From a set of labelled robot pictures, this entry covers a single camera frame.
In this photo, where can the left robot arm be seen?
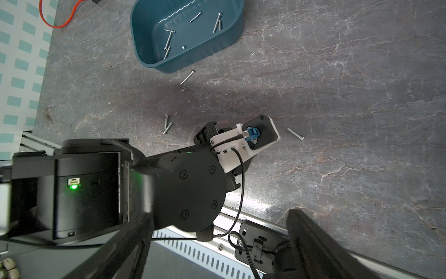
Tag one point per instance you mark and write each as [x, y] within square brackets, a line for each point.
[90, 187]

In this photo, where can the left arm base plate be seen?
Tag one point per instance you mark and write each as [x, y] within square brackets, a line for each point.
[262, 243]

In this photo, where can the teal plastic storage box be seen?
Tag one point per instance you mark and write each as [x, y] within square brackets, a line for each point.
[192, 41]

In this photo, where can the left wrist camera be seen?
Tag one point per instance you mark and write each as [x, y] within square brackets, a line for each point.
[245, 141]

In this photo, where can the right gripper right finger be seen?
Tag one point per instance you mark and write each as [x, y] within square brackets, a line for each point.
[317, 254]

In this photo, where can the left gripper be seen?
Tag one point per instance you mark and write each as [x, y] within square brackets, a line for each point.
[203, 137]

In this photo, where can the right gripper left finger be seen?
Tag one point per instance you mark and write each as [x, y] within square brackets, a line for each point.
[123, 256]

